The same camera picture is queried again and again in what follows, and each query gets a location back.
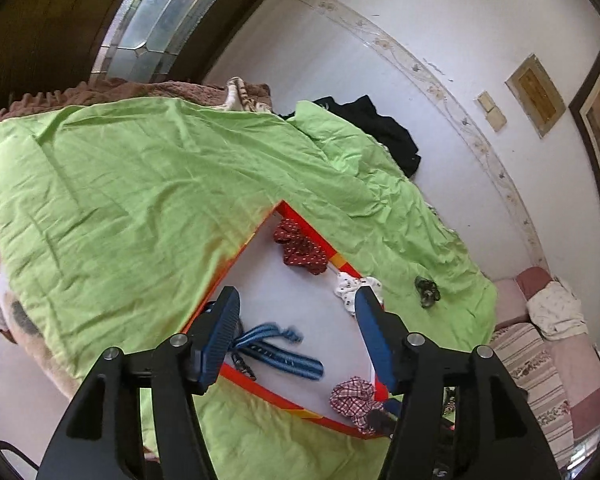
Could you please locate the black clothing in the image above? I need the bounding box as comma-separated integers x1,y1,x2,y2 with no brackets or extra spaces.
280,94,422,179

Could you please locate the pink striped sofa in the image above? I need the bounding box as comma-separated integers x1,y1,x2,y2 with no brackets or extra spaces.
487,266,600,471

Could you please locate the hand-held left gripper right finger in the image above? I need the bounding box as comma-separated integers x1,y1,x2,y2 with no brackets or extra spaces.
354,285,563,480

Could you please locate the dark green scrunchie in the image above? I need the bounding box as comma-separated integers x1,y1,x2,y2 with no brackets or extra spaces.
414,275,442,309

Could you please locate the beige light switch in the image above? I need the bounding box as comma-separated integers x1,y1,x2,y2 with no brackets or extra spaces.
476,91,508,133

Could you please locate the red dotted scrunchie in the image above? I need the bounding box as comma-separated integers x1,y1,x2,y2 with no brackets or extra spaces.
272,218,328,276

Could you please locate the brown blanket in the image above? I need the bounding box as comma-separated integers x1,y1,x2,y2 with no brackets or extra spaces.
0,76,273,131

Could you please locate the white black-dotted scrunchie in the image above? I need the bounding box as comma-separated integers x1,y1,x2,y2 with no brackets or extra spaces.
334,271,385,318

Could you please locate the red shallow box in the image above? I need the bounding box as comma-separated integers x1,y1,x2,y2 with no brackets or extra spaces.
181,200,406,440

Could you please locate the red plaid scrunchie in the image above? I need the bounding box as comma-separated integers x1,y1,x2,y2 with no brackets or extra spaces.
329,376,396,436

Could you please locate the white floral cloth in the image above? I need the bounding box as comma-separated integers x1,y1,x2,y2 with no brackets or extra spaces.
527,280,590,342

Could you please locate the blue striped hair tie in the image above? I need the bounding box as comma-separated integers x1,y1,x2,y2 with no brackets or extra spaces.
202,300,325,381

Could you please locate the green bed sheet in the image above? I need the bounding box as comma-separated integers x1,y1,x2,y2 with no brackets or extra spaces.
0,96,498,480

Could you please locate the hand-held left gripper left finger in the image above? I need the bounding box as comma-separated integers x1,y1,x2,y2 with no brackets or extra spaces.
36,286,242,480

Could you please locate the beige wall plaque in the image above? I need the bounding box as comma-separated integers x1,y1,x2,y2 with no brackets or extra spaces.
504,53,567,139

